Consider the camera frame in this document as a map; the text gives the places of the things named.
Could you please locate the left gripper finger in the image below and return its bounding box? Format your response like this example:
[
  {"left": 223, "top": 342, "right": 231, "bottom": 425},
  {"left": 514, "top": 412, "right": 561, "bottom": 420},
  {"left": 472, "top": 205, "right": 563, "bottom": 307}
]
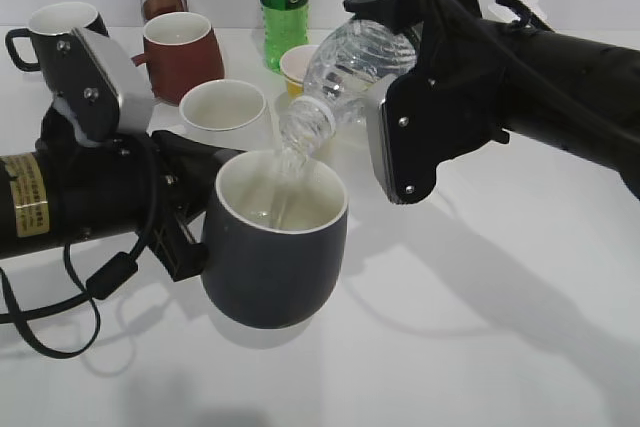
[
  {"left": 151, "top": 130, "right": 243, "bottom": 217},
  {"left": 148, "top": 206, "right": 208, "bottom": 281}
]

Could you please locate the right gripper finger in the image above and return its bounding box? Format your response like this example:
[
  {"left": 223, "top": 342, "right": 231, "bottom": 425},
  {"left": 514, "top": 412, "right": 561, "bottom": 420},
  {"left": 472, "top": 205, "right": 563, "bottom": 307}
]
[
  {"left": 343, "top": 0, "right": 427, "bottom": 31},
  {"left": 367, "top": 74, "right": 430, "bottom": 112}
]

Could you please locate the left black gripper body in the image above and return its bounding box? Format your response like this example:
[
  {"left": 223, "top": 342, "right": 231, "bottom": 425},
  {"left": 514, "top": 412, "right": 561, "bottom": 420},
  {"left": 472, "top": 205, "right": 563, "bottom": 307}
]
[{"left": 37, "top": 103, "right": 175, "bottom": 247}]

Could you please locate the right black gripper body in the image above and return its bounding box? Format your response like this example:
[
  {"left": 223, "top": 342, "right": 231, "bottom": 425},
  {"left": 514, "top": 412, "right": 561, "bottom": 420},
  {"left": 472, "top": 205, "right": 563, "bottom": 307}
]
[{"left": 407, "top": 0, "right": 509, "bottom": 183}]

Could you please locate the clear water bottle green label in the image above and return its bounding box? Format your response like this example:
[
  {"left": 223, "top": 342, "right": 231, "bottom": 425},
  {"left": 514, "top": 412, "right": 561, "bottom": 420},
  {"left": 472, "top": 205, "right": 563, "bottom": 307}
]
[{"left": 279, "top": 19, "right": 420, "bottom": 156}]

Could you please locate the dark grey mug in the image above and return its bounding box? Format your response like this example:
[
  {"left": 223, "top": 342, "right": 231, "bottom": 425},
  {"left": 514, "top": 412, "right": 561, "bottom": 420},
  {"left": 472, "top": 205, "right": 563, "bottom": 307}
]
[{"left": 201, "top": 151, "right": 348, "bottom": 329}]

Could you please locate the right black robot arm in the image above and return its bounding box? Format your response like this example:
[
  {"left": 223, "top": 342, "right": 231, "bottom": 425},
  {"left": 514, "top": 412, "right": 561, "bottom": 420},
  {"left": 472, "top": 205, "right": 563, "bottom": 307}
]
[{"left": 343, "top": 0, "right": 639, "bottom": 204}]

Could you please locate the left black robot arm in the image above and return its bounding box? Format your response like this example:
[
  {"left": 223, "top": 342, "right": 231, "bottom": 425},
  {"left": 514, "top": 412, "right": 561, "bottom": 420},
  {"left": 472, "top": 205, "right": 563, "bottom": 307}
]
[{"left": 1, "top": 110, "right": 239, "bottom": 281}]

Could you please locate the white mug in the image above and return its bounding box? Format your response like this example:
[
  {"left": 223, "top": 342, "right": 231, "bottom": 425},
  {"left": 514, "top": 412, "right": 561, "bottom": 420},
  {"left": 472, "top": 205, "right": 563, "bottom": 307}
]
[{"left": 179, "top": 79, "right": 274, "bottom": 151}]

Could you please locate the brown mug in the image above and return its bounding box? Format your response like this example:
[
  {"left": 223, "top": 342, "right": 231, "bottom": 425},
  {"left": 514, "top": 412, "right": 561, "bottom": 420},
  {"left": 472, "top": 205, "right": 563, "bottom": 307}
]
[{"left": 132, "top": 12, "right": 225, "bottom": 105}]

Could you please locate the black mug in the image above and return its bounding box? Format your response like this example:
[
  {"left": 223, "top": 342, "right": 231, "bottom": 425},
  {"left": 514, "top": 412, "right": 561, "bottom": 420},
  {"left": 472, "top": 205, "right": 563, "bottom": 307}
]
[{"left": 4, "top": 1, "right": 109, "bottom": 72}]

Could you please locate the yellow paper cup stack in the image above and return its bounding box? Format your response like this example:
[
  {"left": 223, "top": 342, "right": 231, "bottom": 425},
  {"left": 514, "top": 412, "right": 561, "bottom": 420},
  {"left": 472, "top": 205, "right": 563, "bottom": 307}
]
[{"left": 279, "top": 44, "right": 318, "bottom": 99}]

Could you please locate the white milk carton bottle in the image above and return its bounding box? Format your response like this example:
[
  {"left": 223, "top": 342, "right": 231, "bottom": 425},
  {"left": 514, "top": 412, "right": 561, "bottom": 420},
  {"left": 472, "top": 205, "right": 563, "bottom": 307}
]
[{"left": 488, "top": 0, "right": 547, "bottom": 23}]

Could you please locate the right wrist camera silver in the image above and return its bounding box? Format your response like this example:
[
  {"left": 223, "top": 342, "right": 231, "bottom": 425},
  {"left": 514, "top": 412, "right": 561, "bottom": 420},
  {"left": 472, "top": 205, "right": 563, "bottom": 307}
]
[{"left": 363, "top": 74, "right": 441, "bottom": 206}]

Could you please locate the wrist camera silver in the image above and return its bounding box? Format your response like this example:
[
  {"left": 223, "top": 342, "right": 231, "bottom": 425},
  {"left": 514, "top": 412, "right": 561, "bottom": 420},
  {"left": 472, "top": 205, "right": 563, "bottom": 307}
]
[
  {"left": 363, "top": 74, "right": 441, "bottom": 206},
  {"left": 40, "top": 27, "right": 156, "bottom": 147}
]

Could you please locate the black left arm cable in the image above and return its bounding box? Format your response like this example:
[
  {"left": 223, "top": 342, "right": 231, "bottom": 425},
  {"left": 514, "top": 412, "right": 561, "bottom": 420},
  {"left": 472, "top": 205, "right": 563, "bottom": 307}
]
[{"left": 0, "top": 134, "right": 164, "bottom": 360}]

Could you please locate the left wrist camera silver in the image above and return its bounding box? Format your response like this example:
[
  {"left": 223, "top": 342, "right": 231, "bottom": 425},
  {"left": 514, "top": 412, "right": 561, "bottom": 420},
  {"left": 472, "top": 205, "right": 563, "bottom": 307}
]
[{"left": 40, "top": 27, "right": 156, "bottom": 147}]

